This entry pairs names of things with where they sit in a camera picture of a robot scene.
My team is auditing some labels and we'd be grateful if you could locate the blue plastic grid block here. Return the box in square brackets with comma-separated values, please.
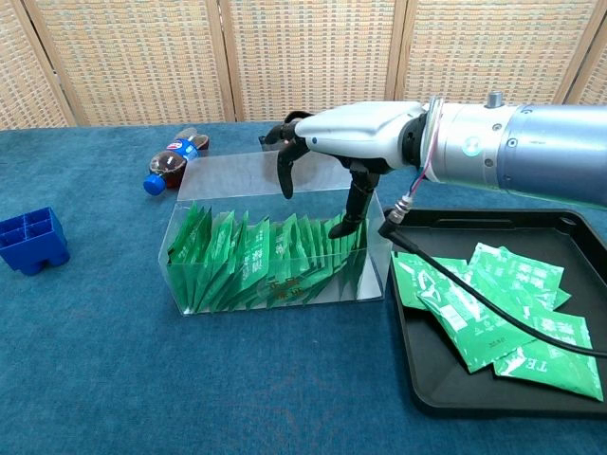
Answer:
[0, 207, 71, 277]

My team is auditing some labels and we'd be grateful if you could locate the clear plastic box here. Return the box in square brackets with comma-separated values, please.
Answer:
[158, 151, 385, 319]

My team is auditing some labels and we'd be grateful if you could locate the pepsi cola bottle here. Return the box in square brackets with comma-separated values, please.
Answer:
[142, 127, 212, 196]

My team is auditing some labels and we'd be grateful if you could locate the black right hand cable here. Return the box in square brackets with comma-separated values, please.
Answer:
[377, 97, 607, 356]

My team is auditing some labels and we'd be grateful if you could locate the black square plastic tray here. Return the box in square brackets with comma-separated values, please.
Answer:
[386, 208, 607, 421]

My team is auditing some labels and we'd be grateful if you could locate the woven bamboo folding screen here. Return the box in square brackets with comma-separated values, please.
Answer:
[0, 0, 607, 130]

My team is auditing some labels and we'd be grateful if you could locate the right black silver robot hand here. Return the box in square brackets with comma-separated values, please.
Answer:
[277, 101, 431, 239]

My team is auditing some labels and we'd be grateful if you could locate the blue table cloth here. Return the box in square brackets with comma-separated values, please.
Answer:
[0, 120, 607, 455]

